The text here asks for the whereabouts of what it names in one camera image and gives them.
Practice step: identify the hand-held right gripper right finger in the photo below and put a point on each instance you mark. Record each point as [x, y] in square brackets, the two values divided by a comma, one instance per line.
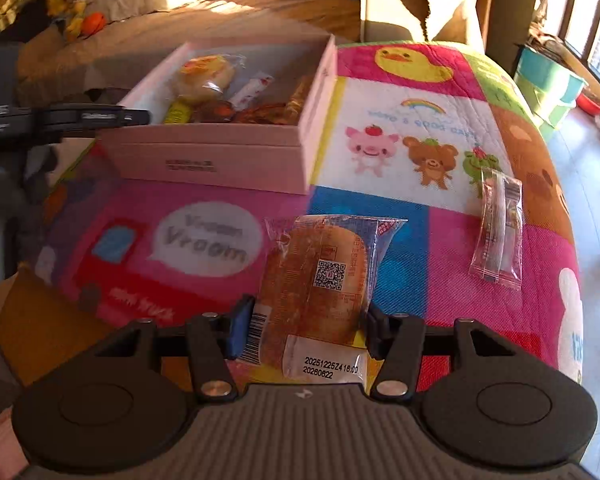
[374, 332]

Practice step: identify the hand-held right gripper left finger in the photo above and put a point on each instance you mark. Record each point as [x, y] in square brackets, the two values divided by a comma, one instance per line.
[240, 327]

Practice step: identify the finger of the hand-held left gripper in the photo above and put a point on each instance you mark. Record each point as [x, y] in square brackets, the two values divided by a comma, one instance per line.
[100, 116]

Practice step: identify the bread packet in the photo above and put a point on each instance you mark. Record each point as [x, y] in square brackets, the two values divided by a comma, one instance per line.
[310, 280]

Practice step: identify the pink cardboard box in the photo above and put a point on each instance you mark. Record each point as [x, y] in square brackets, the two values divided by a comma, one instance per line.
[205, 160]

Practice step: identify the yellow snack packet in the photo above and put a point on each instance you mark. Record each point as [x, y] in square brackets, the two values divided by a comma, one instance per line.
[177, 111]

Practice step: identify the yellow plush toy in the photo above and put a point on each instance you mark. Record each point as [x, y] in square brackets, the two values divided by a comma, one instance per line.
[72, 12]

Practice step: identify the colourful printed mat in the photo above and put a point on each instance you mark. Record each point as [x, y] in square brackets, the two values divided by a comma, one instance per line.
[430, 240]

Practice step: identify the round bun packet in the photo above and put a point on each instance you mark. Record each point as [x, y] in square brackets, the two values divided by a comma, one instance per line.
[205, 77]

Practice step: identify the dark brown snack packet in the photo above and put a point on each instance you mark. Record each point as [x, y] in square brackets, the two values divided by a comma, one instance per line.
[245, 112]

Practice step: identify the white red candy packet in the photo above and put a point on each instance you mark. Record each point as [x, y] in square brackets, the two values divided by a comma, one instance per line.
[252, 90]

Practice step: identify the clear plastic packet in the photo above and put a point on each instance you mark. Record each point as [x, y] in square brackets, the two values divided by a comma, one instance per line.
[497, 230]

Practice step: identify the orange snack packet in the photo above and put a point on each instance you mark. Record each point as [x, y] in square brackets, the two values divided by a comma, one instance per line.
[297, 100]

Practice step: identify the beige covered sofa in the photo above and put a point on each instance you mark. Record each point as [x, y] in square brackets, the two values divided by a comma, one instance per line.
[280, 10]

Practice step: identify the wooden table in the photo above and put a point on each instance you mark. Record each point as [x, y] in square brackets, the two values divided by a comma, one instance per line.
[30, 340]

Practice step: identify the green plastic bin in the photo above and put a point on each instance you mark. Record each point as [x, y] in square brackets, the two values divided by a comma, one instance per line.
[550, 110]

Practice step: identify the teal plastic bin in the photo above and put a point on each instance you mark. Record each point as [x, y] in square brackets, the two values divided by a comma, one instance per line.
[547, 72]

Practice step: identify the red plastic basin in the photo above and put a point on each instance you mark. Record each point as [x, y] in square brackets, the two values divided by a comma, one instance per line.
[591, 102]

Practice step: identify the dark framed window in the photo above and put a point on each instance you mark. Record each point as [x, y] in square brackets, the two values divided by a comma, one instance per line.
[590, 15]

